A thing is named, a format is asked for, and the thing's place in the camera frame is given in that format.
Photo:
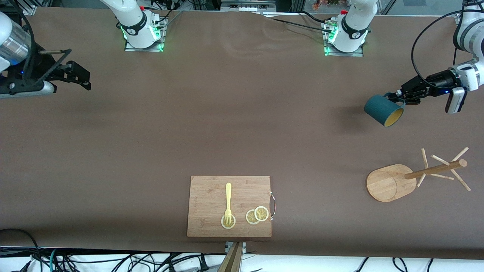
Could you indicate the lemon slice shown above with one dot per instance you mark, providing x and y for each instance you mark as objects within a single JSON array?
[
  {"x": 250, "y": 218},
  {"x": 261, "y": 214},
  {"x": 228, "y": 226}
]

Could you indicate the yellow plastic fork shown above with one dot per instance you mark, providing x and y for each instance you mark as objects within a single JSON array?
[{"x": 228, "y": 192}]

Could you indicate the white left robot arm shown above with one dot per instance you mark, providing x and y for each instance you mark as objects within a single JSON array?
[{"x": 353, "y": 26}]

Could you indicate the wooden mug rack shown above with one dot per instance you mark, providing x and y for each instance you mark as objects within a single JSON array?
[{"x": 385, "y": 183}]

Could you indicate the black power plug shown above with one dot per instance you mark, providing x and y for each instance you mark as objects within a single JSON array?
[{"x": 203, "y": 262}]

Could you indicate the teal cup yellow inside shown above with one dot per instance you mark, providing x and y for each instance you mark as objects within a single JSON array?
[{"x": 378, "y": 107}]

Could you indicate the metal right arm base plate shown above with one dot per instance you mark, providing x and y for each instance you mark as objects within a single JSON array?
[{"x": 130, "y": 48}]

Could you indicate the bamboo cutting board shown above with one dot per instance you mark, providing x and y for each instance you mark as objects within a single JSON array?
[{"x": 208, "y": 200}]

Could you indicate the grey power strip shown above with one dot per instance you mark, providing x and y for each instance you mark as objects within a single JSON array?
[{"x": 247, "y": 6}]

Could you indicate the brown table cover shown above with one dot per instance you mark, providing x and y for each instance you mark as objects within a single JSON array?
[{"x": 242, "y": 113}]

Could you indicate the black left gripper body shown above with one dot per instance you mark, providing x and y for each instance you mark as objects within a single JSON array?
[{"x": 438, "y": 81}]

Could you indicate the wooden post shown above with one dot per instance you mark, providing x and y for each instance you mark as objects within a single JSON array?
[{"x": 232, "y": 260}]

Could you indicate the long aluminium frame profile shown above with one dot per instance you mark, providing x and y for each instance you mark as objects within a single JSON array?
[{"x": 459, "y": 20}]

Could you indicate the short aluminium frame profile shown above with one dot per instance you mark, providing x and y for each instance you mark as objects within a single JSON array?
[{"x": 29, "y": 10}]

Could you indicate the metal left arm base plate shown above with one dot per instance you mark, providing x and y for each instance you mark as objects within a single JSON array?
[{"x": 359, "y": 54}]

